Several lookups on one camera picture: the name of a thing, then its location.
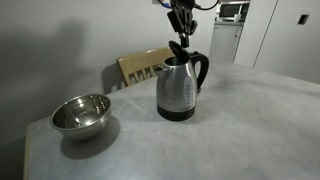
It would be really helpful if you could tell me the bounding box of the wooden chair behind table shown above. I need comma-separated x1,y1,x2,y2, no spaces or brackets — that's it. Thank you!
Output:
117,47,174,87

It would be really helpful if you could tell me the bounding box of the black wall switch plate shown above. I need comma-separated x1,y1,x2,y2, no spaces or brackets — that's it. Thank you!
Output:
297,14,309,25

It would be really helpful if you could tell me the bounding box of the microwave oven on fridge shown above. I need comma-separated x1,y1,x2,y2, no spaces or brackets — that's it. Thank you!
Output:
219,2,250,22

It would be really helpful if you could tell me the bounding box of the white refrigerator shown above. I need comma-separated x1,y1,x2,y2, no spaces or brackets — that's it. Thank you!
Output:
209,22,243,62

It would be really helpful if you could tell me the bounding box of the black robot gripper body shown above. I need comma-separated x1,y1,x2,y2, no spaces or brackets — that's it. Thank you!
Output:
167,0,197,34

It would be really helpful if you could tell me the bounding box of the stainless steel electric kettle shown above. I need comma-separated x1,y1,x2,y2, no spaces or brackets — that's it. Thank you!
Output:
155,41,209,121

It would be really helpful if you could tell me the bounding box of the stainless steel mixing bowl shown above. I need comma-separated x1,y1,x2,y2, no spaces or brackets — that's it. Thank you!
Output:
49,94,111,141

